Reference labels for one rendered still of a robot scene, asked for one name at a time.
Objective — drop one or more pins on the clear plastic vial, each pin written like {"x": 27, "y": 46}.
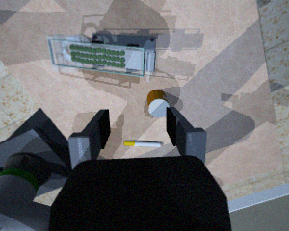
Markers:
{"x": 85, "y": 38}

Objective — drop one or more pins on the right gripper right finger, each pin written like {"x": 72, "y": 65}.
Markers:
{"x": 189, "y": 141}

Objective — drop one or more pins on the white marker with yellow cap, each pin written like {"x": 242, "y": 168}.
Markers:
{"x": 142, "y": 143}

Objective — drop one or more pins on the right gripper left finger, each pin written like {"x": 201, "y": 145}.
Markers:
{"x": 86, "y": 145}

